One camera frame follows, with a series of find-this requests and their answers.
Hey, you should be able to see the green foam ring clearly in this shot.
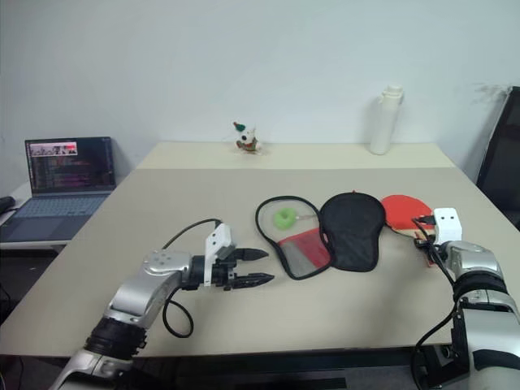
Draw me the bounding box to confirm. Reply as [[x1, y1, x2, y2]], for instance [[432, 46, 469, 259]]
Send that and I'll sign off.
[[272, 206, 300, 233]]

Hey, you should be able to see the small plush dog toy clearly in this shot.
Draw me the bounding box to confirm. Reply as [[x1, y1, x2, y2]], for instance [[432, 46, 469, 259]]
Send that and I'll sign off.
[[232, 120, 263, 156]]

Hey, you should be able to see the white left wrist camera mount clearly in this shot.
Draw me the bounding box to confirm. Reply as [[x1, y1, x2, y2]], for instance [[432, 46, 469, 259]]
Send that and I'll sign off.
[[204, 222, 237, 288]]

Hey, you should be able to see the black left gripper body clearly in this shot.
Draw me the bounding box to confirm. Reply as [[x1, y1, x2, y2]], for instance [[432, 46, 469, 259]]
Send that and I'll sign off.
[[210, 245, 245, 293]]

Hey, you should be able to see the black office chair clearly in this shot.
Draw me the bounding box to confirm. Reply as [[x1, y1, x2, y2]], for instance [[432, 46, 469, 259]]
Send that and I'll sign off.
[[475, 85, 520, 231]]

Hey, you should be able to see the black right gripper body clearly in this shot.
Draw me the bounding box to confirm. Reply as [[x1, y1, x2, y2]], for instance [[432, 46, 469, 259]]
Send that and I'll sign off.
[[414, 236, 439, 256]]

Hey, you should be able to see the white plastic bottle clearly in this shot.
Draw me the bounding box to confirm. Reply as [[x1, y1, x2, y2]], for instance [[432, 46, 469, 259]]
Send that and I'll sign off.
[[369, 84, 405, 156]]

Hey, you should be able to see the open grey laptop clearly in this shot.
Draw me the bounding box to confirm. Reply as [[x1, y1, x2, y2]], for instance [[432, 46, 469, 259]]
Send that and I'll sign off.
[[0, 136, 118, 244]]

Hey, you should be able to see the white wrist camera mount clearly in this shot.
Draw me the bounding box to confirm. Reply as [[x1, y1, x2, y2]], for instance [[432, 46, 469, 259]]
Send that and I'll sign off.
[[432, 207, 465, 245], [204, 222, 237, 288]]

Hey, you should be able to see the red table tennis paddle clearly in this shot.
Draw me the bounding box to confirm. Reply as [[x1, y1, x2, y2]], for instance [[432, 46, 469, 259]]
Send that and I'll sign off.
[[380, 193, 442, 269]]

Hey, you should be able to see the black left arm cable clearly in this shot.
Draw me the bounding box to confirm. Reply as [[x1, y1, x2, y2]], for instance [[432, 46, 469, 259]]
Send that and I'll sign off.
[[161, 218, 225, 339]]

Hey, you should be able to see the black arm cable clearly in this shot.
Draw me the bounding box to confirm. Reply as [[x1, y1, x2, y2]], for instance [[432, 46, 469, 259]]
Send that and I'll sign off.
[[411, 214, 462, 390], [161, 218, 225, 339]]

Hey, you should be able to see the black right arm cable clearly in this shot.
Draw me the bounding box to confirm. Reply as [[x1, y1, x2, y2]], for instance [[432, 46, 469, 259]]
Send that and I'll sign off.
[[411, 214, 462, 390]]

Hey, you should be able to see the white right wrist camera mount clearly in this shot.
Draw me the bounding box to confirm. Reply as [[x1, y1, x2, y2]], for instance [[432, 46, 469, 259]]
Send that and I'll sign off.
[[432, 207, 465, 245]]

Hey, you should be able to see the black mesh paddle case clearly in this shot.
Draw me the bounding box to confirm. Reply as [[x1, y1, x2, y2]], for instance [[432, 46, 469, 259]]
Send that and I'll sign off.
[[254, 192, 386, 281]]

